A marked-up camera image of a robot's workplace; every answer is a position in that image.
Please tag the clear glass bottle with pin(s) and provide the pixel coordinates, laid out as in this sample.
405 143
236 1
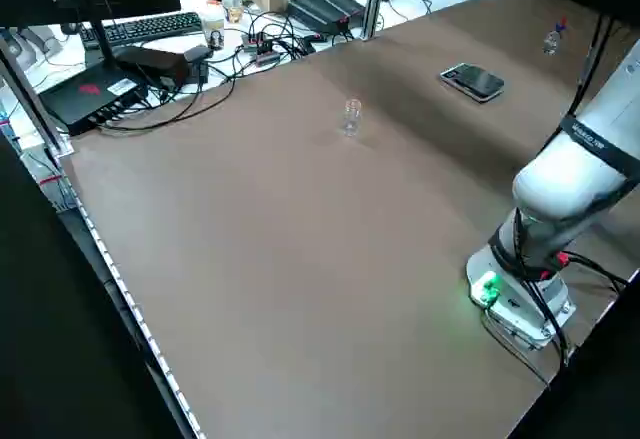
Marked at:
352 116

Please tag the glass dropper red bulb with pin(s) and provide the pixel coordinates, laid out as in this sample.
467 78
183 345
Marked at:
562 24

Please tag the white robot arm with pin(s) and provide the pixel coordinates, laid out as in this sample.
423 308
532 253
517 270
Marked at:
565 184

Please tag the silver electronic balance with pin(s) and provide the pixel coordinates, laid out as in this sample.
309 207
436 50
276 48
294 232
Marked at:
472 81

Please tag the dropper bottle blue cap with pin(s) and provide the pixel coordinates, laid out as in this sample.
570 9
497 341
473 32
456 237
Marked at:
550 44

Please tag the grey usb hub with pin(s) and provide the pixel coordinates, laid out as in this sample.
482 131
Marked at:
262 49

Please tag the black ribbed power unit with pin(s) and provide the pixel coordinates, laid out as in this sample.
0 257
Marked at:
312 11
345 4

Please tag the printed paper cup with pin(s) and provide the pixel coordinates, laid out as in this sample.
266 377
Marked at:
214 31

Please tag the clear plastic drink cup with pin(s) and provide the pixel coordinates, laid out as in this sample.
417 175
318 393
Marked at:
233 4

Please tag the long black box device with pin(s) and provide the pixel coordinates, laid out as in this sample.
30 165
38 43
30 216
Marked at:
155 61

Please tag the black keyboard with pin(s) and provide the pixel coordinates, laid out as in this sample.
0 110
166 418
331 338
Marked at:
145 26

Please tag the black box red logo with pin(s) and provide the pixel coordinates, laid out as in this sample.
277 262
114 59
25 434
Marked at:
90 96

